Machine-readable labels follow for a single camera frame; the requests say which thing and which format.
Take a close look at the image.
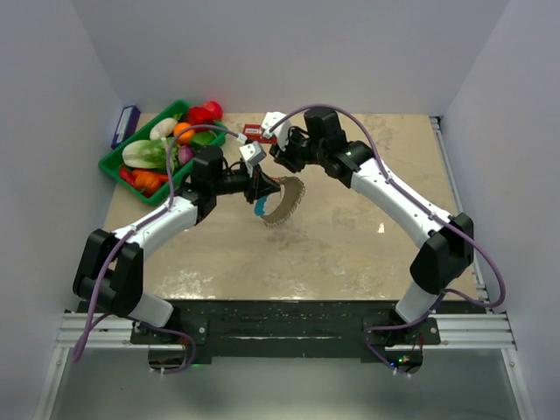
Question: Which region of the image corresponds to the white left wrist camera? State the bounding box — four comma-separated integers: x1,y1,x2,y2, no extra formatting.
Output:
239,142,267,166

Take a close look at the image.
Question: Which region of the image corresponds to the white radish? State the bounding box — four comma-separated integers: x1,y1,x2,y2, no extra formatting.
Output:
149,117,179,141

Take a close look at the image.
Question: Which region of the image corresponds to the green plastic tray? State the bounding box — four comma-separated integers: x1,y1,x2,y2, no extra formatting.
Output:
99,100,226,207

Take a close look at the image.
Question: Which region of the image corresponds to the green leafy cabbage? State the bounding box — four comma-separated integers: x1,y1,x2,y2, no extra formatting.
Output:
122,137,172,171

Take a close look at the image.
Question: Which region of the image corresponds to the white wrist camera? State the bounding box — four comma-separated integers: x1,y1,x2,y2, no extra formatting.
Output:
261,111,291,151
239,142,267,166

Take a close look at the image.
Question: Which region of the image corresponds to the red chili pepper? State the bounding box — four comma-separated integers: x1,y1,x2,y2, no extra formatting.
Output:
119,165,135,186

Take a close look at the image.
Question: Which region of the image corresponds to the purple box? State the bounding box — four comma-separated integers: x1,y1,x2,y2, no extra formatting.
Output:
110,105,140,150

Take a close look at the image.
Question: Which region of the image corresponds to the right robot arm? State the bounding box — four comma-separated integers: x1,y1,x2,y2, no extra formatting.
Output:
261,107,474,344

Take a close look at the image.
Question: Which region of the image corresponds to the red rectangular box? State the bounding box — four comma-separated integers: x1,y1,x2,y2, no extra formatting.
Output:
242,123,277,144

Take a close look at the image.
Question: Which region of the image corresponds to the red tomato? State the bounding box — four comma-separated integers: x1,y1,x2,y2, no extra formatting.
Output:
203,101,223,122

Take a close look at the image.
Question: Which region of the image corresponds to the purple onion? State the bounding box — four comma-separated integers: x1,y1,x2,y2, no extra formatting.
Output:
177,145,195,166

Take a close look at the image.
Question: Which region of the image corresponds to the small orange pepper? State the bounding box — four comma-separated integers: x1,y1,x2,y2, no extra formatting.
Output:
132,169,168,196

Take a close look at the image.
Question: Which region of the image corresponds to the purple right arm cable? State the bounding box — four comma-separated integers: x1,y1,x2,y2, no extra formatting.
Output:
264,103,507,373

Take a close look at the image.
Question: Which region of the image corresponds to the red bell pepper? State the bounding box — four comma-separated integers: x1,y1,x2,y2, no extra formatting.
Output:
186,107,214,126

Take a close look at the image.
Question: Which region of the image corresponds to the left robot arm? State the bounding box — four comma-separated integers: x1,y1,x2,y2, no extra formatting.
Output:
73,143,281,343

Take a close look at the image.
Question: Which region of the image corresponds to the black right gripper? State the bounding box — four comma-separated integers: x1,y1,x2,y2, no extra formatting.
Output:
270,126,326,173

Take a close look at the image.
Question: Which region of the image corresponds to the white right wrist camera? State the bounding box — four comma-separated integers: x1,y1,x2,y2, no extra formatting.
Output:
261,111,291,151

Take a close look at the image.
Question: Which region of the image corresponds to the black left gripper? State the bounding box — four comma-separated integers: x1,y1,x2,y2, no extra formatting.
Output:
212,163,280,206

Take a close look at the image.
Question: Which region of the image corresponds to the green bell pepper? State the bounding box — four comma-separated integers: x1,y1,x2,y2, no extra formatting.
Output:
190,130,216,149

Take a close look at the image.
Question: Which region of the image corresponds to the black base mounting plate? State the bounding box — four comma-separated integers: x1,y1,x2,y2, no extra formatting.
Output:
76,297,489,367

